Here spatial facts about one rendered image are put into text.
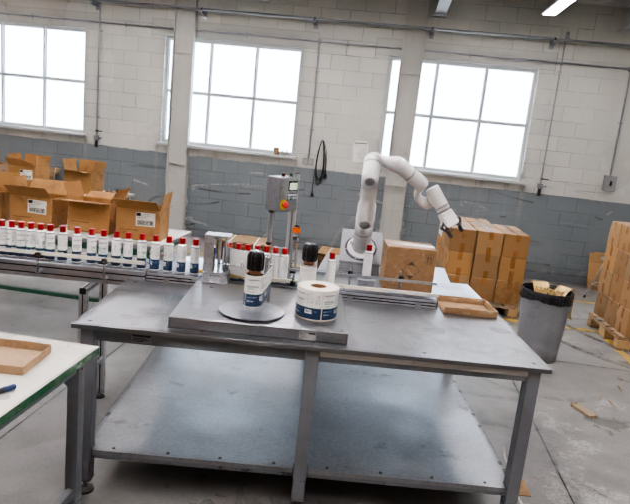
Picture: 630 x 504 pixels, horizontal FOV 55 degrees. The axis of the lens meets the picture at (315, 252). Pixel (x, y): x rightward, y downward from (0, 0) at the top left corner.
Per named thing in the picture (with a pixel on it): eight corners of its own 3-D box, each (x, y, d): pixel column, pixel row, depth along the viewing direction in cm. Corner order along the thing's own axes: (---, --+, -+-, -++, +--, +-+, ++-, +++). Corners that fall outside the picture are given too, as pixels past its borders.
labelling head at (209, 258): (201, 281, 328) (204, 235, 323) (205, 276, 341) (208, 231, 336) (226, 284, 328) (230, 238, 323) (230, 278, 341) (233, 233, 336)
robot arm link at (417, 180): (393, 187, 359) (426, 214, 374) (414, 174, 349) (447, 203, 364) (394, 176, 365) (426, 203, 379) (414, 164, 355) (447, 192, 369)
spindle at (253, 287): (241, 311, 281) (246, 251, 275) (243, 306, 289) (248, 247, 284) (260, 313, 281) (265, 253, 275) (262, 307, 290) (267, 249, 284)
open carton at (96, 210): (53, 232, 465) (54, 184, 458) (85, 222, 517) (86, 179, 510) (109, 238, 462) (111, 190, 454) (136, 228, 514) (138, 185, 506)
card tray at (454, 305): (443, 313, 335) (444, 306, 334) (434, 300, 360) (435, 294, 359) (497, 319, 335) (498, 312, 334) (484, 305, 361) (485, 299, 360)
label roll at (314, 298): (330, 309, 304) (333, 281, 301) (341, 322, 285) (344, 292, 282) (291, 308, 299) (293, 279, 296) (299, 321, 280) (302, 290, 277)
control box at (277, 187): (264, 209, 341) (267, 175, 337) (283, 207, 354) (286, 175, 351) (278, 212, 335) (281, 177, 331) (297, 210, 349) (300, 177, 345)
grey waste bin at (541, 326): (515, 362, 513) (528, 292, 501) (506, 345, 555) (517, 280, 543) (567, 369, 509) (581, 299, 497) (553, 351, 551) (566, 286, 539)
